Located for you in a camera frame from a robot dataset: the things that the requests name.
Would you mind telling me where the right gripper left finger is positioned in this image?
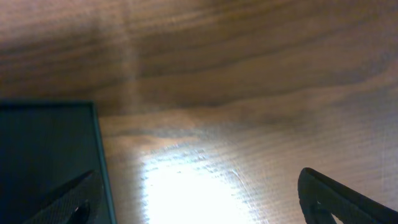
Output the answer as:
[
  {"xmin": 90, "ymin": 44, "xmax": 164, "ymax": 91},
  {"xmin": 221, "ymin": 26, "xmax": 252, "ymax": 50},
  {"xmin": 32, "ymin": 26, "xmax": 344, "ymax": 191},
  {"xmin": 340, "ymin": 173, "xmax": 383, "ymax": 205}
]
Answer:
[{"xmin": 22, "ymin": 170, "xmax": 103, "ymax": 224}]

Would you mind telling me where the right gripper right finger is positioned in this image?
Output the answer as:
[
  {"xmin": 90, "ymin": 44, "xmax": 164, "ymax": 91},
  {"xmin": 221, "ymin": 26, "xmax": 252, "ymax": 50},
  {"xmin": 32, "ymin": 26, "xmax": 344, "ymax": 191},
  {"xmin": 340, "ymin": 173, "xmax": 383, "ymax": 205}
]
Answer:
[{"xmin": 298, "ymin": 167, "xmax": 397, "ymax": 224}]

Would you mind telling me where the dark green box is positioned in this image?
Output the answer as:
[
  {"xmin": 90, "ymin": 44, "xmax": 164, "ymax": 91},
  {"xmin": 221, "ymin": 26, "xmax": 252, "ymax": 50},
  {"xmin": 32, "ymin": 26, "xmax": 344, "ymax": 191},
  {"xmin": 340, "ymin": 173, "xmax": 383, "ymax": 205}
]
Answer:
[{"xmin": 1, "ymin": 100, "xmax": 116, "ymax": 224}]

